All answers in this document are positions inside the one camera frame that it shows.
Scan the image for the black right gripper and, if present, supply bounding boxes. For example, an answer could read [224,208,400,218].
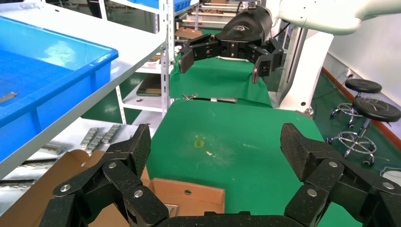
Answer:
[178,6,285,85]

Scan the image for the blue plastic tray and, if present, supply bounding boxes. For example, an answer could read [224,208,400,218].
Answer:
[0,16,119,164]

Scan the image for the metal shield plate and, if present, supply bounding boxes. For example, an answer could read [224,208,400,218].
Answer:
[163,203,180,218]

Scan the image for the toothed metal strip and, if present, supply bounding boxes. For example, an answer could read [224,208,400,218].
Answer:
[105,124,123,144]
[94,131,109,145]
[79,127,99,148]

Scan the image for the green table cloth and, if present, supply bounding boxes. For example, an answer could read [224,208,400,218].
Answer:
[145,99,364,227]
[169,29,273,109]

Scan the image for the white robot torso column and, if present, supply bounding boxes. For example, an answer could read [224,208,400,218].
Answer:
[277,26,334,115]

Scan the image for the black round swivel stool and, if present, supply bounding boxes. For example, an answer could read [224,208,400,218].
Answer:
[325,97,401,166]
[330,78,383,130]

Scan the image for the perforated steel shelf post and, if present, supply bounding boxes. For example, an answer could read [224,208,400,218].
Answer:
[159,0,174,118]

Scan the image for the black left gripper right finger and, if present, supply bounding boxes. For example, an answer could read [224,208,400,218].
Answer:
[280,122,401,227]

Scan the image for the flat cardboard piece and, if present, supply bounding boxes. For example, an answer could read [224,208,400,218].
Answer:
[175,26,203,40]

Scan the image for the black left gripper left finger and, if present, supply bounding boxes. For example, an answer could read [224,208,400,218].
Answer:
[39,123,170,227]

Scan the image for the brown cardboard box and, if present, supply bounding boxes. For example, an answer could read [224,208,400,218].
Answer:
[0,149,226,227]

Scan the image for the blue storage bin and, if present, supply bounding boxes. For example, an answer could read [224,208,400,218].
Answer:
[127,0,192,12]

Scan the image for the small metal bracket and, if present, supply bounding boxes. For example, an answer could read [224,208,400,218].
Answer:
[0,91,18,104]

